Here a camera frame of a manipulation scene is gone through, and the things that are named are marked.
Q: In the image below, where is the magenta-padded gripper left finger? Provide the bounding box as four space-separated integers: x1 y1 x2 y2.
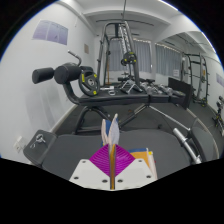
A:
69 143 113 191

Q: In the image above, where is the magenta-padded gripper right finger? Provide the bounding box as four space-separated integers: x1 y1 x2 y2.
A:
114 144 158 191

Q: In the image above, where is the orange yellow blue printed towel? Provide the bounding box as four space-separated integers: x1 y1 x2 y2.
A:
100 113 158 191

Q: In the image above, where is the silver steel barbell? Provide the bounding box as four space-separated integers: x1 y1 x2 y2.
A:
149 104 203 164

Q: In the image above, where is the group of dumbbells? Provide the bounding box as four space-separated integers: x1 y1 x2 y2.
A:
116 76 174 98

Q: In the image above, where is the black yellow-marked weight plate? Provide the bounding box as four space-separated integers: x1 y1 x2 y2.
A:
78 68 101 98

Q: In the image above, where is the small black padded seat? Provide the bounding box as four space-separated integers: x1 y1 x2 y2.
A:
186 125 220 163

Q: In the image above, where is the black upright board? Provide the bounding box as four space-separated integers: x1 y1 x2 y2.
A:
167 77 194 109

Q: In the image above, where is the black roller-pad bench machine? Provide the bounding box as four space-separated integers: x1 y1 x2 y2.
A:
32 49 188 134

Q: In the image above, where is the black yellow weight plate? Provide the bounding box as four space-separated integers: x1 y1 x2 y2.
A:
120 51 138 67

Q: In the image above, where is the black dumbbell stand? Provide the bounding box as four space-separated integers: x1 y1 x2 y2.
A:
211 95 224 134

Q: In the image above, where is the grey window curtain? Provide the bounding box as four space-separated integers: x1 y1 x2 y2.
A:
108 39 153 73
154 44 183 77

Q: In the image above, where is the black squat rack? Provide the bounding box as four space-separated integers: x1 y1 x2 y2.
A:
181 53 210 106

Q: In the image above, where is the short ceiling light strip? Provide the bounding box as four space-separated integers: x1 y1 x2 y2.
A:
199 31 214 51

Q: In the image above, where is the long ceiling light strip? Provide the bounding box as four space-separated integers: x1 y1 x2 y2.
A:
159 0 188 16

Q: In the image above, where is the white wall socket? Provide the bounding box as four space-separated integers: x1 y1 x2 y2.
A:
12 135 27 154

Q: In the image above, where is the grey cable power rack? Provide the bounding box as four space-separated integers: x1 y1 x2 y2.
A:
96 21 143 88

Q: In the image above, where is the small purple wall poster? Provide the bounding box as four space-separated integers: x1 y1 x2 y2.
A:
215 73 224 88

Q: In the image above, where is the large purple wall poster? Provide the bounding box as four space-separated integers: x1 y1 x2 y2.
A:
32 19 69 46

